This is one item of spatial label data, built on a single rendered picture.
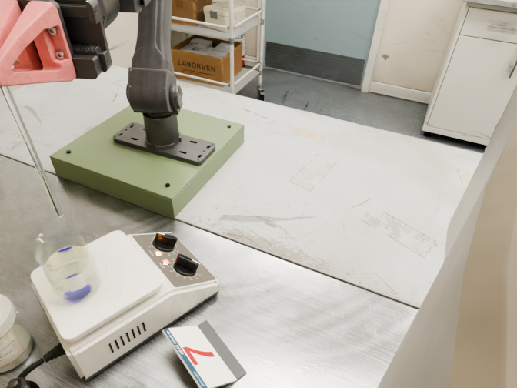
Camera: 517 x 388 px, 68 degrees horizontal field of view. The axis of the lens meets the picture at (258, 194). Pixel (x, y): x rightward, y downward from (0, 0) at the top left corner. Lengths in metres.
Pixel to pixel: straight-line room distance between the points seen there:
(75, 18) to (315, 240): 0.46
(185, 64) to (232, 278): 2.33
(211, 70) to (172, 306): 2.31
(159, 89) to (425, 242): 0.51
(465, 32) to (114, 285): 2.40
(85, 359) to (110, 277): 0.09
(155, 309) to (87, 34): 0.31
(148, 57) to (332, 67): 2.79
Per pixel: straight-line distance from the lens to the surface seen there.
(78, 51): 0.41
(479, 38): 2.64
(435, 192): 0.82
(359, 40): 3.30
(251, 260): 0.61
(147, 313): 0.50
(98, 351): 0.50
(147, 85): 0.69
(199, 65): 2.75
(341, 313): 0.57
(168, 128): 0.74
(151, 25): 0.72
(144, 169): 0.73
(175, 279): 0.52
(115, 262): 0.52
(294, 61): 3.50
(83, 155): 0.80
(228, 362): 0.52
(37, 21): 0.38
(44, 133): 1.00
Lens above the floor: 1.37
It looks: 40 degrees down
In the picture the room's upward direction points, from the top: 2 degrees clockwise
